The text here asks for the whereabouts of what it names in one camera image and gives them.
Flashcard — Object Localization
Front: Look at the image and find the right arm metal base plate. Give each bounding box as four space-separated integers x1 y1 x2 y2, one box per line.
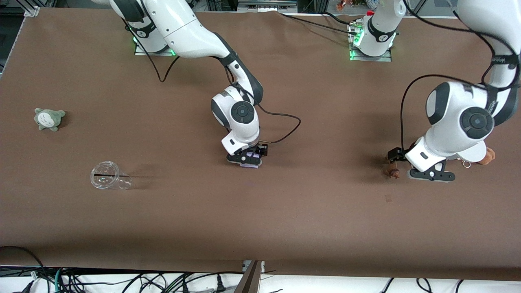
134 39 176 57

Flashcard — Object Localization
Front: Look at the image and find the aluminium table frame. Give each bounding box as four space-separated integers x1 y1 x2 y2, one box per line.
0 6 39 78

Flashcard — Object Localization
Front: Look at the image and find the brown plush bear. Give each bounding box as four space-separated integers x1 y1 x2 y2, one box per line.
476 147 496 166

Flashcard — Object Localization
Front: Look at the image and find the grey metal box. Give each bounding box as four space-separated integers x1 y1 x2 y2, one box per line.
238 0 298 11

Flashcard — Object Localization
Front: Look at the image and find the wooden post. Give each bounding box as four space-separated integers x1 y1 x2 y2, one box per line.
234 260 265 293

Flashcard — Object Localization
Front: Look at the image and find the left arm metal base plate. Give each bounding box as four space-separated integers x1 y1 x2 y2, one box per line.
349 22 392 62

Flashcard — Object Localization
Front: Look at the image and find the grey green Totoro plush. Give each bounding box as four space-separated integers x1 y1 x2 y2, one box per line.
34 107 66 132

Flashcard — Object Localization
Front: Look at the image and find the brown table cover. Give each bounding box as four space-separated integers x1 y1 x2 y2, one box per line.
0 8 521 281

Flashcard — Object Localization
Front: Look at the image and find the black table cable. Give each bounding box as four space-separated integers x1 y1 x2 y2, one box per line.
322 11 352 24
281 13 358 36

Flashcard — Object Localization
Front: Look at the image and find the clear plastic lidded cup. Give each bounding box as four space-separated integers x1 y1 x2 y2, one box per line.
90 161 133 190

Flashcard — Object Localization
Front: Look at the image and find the black floor cable loop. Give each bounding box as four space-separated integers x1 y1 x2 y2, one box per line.
0 246 46 282

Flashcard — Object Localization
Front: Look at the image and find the purple smartphone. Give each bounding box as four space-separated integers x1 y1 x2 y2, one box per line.
240 147 262 169

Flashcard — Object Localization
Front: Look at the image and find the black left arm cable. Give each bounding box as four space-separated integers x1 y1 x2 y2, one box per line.
400 0 521 161

